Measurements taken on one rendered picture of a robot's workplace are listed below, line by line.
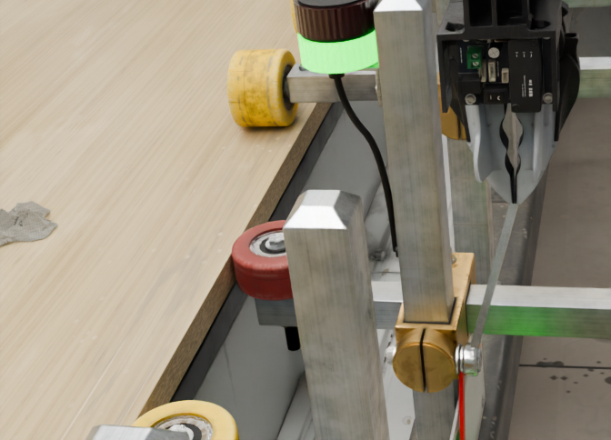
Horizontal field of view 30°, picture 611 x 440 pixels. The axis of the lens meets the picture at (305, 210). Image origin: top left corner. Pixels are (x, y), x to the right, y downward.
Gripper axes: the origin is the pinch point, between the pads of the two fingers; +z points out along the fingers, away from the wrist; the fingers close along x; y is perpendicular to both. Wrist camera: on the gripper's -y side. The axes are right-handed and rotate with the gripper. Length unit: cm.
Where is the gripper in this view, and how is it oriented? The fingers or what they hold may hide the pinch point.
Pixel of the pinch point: (515, 181)
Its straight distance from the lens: 81.2
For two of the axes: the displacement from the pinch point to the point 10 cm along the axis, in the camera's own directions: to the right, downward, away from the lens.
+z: 1.3, 8.7, 4.8
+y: -2.4, 5.0, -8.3
